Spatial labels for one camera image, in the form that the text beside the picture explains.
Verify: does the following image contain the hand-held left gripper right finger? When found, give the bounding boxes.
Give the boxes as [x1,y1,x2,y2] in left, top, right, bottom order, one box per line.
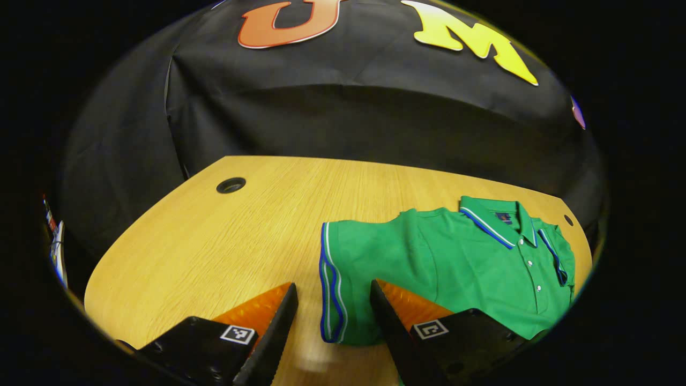
[370,279,536,386]

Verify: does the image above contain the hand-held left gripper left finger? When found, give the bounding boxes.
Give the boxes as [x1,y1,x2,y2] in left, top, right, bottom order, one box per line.
[115,282,299,386]

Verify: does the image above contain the green T-shirt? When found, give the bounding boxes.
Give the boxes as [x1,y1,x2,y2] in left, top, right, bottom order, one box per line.
[319,196,577,346]

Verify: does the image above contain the white and blue object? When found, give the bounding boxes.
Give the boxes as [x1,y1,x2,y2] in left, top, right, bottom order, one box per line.
[43,196,69,290]

